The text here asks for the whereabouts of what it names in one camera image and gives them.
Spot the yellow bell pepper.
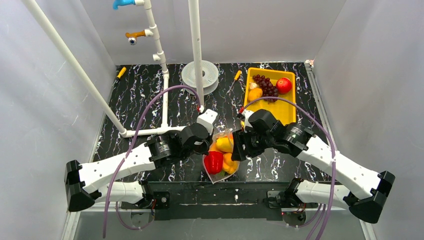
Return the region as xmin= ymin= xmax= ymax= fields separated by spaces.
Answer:
xmin=222 ymin=153 xmax=239 ymax=175

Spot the yellow toy mango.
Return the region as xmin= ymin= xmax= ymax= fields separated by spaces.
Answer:
xmin=215 ymin=137 xmax=234 ymax=153

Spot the clear zip top bag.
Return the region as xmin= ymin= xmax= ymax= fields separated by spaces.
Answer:
xmin=203 ymin=128 xmax=240 ymax=184

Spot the red bell pepper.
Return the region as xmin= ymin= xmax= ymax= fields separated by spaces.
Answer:
xmin=203 ymin=151 xmax=223 ymax=175

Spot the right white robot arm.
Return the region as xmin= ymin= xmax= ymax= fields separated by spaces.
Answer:
xmin=231 ymin=109 xmax=395 ymax=224

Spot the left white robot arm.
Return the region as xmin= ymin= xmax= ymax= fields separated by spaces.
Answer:
xmin=64 ymin=122 xmax=214 ymax=212

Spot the yellow plastic bin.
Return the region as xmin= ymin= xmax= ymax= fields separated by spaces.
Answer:
xmin=243 ymin=67 xmax=297 ymax=127

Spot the orange toy fruit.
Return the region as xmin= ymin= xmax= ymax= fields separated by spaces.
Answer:
xmin=247 ymin=87 xmax=263 ymax=103

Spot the dark grape bunch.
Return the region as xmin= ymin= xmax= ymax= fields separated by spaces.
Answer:
xmin=252 ymin=74 xmax=279 ymax=97

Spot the white garlic bulb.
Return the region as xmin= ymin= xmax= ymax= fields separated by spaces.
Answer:
xmin=248 ymin=82 xmax=259 ymax=90

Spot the red toy apple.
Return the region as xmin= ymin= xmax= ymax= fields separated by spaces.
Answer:
xmin=275 ymin=77 xmax=293 ymax=95

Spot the white filament spool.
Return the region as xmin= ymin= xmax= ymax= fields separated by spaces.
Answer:
xmin=180 ymin=60 xmax=219 ymax=95

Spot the orange tap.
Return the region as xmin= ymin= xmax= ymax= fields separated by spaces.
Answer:
xmin=125 ymin=30 xmax=146 ymax=46

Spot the blue tap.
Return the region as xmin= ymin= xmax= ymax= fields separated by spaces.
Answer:
xmin=112 ymin=0 xmax=136 ymax=10

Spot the diagonal white pipe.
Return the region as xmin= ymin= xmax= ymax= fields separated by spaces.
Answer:
xmin=22 ymin=0 xmax=130 ymax=138

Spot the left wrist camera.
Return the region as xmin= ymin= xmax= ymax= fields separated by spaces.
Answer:
xmin=196 ymin=105 xmax=218 ymax=135

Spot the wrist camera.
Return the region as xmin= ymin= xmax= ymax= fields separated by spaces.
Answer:
xmin=196 ymin=105 xmax=218 ymax=135
xmin=237 ymin=107 xmax=254 ymax=132

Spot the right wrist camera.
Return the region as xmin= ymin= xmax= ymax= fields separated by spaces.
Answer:
xmin=237 ymin=107 xmax=254 ymax=132

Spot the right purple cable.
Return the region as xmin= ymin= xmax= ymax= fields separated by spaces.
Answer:
xmin=243 ymin=96 xmax=337 ymax=240

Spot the yellow handled screwdriver centre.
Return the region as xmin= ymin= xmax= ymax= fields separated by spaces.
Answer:
xmin=227 ymin=70 xmax=242 ymax=93

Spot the yellow handled screwdriver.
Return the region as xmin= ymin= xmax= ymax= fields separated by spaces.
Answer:
xmin=114 ymin=66 xmax=127 ymax=83
xmin=227 ymin=70 xmax=242 ymax=93

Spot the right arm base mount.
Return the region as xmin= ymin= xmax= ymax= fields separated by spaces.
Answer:
xmin=262 ymin=178 xmax=320 ymax=225

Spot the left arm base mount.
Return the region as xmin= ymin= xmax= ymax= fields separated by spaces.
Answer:
xmin=133 ymin=191 xmax=171 ymax=210

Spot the white pvc pipe frame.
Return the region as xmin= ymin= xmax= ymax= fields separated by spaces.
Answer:
xmin=121 ymin=0 xmax=205 ymax=138

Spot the yellow handled screwdriver left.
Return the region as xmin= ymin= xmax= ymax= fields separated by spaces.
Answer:
xmin=114 ymin=66 xmax=127 ymax=83

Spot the aluminium rail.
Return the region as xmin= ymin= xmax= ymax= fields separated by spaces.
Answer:
xmin=60 ymin=204 xmax=138 ymax=240

